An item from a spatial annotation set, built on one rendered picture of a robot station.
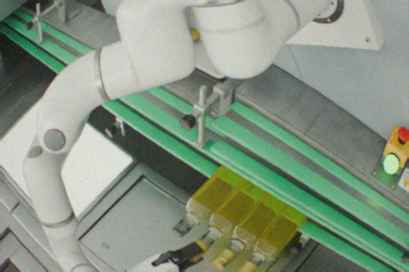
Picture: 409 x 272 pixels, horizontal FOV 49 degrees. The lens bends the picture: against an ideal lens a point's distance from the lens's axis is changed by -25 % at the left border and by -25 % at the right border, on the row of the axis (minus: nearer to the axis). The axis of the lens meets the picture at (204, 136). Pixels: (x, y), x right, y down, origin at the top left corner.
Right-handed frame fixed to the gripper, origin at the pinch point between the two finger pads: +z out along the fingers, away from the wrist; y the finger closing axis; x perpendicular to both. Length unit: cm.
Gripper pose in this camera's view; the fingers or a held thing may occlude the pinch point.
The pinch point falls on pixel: (192, 255)
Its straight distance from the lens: 113.7
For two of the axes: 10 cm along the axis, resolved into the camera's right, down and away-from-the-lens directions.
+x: -6.1, -6.2, 5.0
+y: 0.1, -6.4, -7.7
